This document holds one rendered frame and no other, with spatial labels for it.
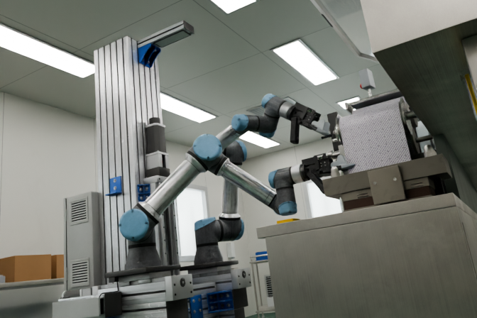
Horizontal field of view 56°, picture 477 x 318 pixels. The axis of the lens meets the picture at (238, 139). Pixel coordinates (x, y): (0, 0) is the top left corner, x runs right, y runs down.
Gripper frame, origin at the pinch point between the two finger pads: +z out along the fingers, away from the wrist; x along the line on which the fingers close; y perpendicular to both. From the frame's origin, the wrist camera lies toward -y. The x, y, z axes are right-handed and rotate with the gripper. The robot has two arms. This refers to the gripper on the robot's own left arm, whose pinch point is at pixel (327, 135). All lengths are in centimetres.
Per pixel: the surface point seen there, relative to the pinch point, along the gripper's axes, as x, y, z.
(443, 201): -33, -3, 56
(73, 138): 163, -128, -345
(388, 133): -7.2, 10.9, 24.3
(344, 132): -7.2, 4.0, 8.8
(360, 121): -7.2, 10.4, 12.6
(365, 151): -7.2, 0.9, 20.0
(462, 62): -71, 26, 50
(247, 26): 137, 58, -171
